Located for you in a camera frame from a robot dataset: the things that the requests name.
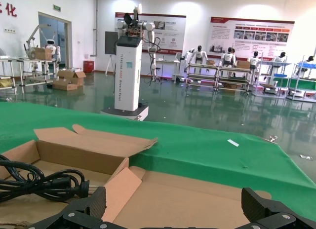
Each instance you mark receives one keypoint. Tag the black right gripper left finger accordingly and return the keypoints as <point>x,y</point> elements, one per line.
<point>84,214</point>

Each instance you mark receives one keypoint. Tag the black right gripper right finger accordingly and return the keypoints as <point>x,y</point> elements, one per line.
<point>261,209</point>

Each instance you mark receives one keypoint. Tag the open cardboard box, torn rim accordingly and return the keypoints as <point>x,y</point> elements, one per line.
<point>81,155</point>

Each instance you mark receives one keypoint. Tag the open cardboard box, intact rim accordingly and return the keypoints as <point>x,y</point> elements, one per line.
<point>185,202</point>

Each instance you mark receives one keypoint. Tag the closed cardboard floor box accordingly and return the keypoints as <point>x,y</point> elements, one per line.
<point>64,85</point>

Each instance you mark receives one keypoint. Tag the open cardboard floor box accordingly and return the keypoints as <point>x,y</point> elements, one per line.
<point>72,77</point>

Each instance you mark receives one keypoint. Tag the cardboard box on workbench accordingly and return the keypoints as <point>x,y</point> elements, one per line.
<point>243,64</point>

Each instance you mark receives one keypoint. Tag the cardboard box on rack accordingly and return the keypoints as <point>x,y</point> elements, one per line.
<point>43,53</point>

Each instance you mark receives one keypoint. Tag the white floor debris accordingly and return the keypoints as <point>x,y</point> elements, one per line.
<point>306,157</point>

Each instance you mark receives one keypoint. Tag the metal binder clip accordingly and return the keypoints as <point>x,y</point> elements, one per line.
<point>273,139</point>

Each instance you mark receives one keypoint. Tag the green table cloth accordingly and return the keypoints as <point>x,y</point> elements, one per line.
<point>209,160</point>

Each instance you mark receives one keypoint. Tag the white wheeled tower robot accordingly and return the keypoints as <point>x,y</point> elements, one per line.
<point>128,78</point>

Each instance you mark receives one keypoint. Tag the red bin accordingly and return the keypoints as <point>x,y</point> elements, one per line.
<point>88,66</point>

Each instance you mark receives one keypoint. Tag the white black humanoid robot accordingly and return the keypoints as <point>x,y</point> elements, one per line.
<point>228,57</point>
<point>306,64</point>
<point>280,57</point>
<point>198,56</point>
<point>254,58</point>

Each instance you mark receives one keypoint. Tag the white kiosk cabinet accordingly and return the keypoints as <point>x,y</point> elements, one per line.
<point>178,66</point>

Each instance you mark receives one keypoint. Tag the small white humanoid robot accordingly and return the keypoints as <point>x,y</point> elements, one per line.
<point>52,50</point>

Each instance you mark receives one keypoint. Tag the black screen on stand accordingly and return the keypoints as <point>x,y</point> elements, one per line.
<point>111,42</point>

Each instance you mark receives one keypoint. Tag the glass double door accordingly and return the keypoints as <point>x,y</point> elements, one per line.
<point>54,41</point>

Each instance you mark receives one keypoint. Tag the green exit sign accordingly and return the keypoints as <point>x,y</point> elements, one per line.
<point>57,8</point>

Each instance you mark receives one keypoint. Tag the pipe-frame workbench green top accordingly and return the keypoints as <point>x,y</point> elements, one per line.
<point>302,86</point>

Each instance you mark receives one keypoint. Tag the white pipe-frame rack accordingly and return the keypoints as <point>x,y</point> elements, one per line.
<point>22,71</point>

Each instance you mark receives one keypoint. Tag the red-bordered wall poster wide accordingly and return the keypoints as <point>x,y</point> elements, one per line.
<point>251,34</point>

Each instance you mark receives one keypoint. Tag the red-bordered wall poster narrow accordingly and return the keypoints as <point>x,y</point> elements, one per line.
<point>172,34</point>

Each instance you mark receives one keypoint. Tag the white wall switch panel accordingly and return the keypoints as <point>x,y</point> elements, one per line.
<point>9,30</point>

